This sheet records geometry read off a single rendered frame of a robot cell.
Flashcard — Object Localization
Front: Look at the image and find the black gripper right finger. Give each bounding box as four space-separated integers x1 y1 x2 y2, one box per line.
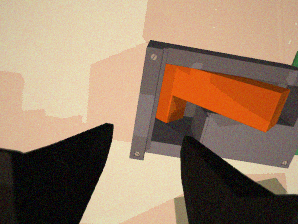
180 136 298 224

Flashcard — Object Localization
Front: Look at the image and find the orange l-shaped part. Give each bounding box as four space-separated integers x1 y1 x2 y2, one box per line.
156 64 290 132

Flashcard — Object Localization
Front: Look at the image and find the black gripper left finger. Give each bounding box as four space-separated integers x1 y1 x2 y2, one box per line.
0 123 114 224

